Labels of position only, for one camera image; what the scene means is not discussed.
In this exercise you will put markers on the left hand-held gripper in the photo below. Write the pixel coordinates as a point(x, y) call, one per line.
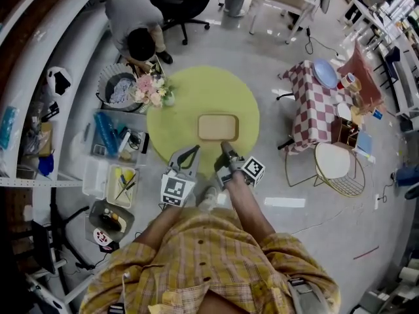
point(173, 188)

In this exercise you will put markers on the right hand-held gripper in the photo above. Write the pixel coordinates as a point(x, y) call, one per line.
point(230, 165)

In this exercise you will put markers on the beige rectangular tray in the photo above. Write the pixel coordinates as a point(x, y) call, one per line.
point(217, 127)

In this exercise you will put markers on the person's left forearm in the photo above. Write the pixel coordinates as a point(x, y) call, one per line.
point(160, 227)

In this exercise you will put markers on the person's right forearm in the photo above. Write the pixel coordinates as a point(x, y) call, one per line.
point(248, 208)

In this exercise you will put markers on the grey plastic tray with items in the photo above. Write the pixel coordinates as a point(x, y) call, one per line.
point(111, 219)

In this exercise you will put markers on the person's right white shoe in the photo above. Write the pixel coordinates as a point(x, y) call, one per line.
point(207, 198)

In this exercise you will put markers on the green round table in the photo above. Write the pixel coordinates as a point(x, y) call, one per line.
point(212, 90)

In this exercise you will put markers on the white vase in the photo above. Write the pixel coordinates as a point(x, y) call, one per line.
point(169, 100)

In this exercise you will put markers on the cream box of utensils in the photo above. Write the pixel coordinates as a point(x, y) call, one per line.
point(121, 188)

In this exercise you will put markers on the clear plastic storage bin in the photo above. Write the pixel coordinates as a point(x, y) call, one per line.
point(114, 136)

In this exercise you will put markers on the pink and white flower bouquet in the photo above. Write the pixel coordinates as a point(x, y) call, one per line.
point(147, 88)

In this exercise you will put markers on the white perforated box lid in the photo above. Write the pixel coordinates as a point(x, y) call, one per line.
point(94, 178)

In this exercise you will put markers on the red checkered cloth table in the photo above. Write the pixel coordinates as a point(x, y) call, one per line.
point(311, 110)

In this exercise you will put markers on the white box of dark items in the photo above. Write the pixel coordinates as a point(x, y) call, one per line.
point(159, 69)

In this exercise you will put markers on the yellow plaid shirt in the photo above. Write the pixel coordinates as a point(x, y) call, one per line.
point(203, 267)

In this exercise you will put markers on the grey pleated laundry basket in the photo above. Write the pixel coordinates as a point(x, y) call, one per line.
point(116, 87)

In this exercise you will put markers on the red and white round disc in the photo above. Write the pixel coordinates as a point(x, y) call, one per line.
point(101, 237)

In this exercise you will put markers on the small black box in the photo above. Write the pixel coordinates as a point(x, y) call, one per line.
point(109, 248)

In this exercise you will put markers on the brown wooden box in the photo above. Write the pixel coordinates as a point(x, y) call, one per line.
point(343, 131)

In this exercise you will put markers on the blue plate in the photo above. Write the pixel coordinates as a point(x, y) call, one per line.
point(324, 73)

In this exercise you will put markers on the blue notebook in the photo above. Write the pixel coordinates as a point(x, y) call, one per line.
point(364, 142)

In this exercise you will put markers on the black and white soccer ball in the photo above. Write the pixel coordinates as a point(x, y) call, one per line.
point(59, 82)

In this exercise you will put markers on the black office chair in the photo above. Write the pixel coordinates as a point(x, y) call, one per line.
point(183, 2)

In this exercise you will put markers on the pink cloth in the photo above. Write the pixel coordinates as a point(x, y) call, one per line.
point(363, 74)

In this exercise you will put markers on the white power strip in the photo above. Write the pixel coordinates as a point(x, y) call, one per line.
point(377, 201)

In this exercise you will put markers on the black monitor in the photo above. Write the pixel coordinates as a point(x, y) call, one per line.
point(42, 247)

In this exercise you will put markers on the red floor strip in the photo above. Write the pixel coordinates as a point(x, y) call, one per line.
point(366, 252)

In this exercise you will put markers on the white shelf unit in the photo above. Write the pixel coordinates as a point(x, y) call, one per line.
point(32, 61)

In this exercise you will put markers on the white round gold-frame chair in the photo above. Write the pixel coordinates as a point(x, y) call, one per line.
point(332, 160)

